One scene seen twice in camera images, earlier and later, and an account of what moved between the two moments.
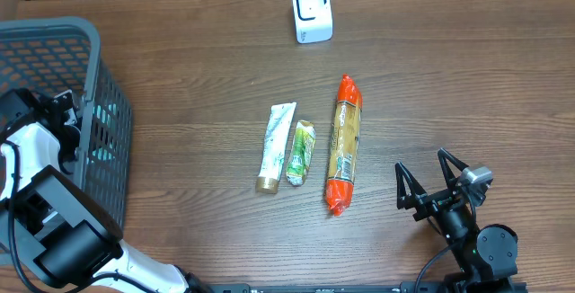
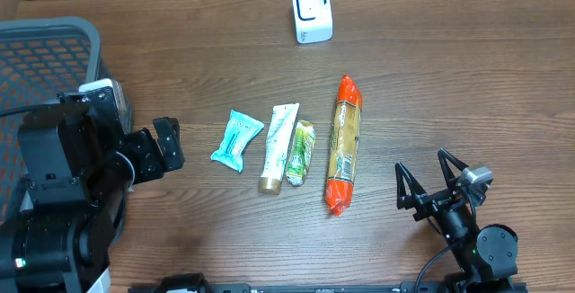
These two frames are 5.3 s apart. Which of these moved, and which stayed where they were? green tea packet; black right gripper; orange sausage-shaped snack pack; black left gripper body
Moved: black left gripper body
Stayed: black right gripper; orange sausage-shaped snack pack; green tea packet
